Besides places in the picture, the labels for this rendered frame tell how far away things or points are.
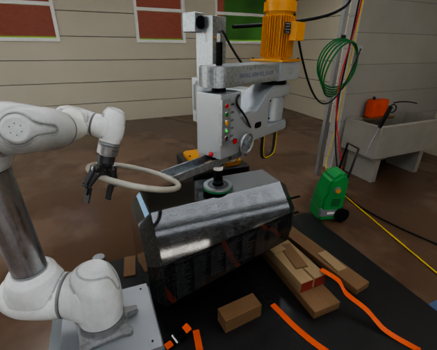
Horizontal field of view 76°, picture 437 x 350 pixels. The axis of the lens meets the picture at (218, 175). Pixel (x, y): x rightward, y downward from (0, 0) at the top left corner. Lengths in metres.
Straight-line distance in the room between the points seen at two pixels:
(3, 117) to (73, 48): 7.00
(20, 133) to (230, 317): 1.77
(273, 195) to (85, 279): 1.53
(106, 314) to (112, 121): 0.75
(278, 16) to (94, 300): 1.99
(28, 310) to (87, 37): 6.97
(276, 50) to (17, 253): 1.95
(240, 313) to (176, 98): 6.73
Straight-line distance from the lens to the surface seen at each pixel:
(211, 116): 1.78
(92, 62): 7.73
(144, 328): 1.22
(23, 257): 1.05
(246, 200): 2.08
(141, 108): 7.95
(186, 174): 1.69
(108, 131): 1.29
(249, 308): 2.20
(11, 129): 0.74
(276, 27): 2.27
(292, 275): 2.42
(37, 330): 2.58
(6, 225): 0.98
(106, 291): 1.07
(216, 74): 1.71
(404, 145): 4.84
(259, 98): 2.11
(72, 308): 1.12
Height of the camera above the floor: 1.82
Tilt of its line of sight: 25 degrees down
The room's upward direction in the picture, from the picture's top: straight up
